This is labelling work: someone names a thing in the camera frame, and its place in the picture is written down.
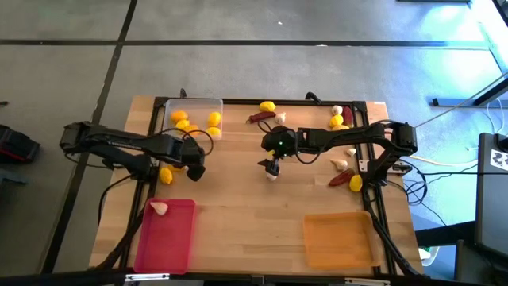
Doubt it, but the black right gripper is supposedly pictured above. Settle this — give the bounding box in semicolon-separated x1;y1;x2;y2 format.
257;125;299;176

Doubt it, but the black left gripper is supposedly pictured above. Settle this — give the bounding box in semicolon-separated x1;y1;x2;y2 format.
160;134;206;183

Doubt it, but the red chili pepper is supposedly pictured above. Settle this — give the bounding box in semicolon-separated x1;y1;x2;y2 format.
342;106;355;129
246;110;277;125
328;168;357;187

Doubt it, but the clear plastic bin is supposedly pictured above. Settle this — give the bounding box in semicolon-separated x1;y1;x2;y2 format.
162;97;225;141

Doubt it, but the black-framed blue tray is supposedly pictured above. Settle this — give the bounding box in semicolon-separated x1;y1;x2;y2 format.
94;87;425;279

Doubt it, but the pink plastic tray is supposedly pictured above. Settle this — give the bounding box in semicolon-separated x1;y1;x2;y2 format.
133;198;197;276

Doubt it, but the orange plastic tray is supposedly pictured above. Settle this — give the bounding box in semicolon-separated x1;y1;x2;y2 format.
302;211;381;270

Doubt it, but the black bag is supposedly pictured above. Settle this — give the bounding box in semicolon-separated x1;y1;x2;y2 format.
0;124;41;164

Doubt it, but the white plastic object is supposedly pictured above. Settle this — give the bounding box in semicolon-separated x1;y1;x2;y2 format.
418;245;440;261

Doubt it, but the black stand base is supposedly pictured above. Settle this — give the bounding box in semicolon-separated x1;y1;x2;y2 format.
431;77;508;108

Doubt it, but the dark monitor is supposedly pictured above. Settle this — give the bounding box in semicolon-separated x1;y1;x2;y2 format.
475;132;508;259

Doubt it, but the white printed marker sheet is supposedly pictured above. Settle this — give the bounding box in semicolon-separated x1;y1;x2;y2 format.
490;148;508;172

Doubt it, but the silver table bracket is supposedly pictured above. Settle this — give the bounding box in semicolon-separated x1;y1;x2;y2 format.
344;277;392;286
125;272;171;283

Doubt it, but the black cable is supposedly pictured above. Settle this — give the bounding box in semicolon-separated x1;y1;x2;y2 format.
398;158;479;227

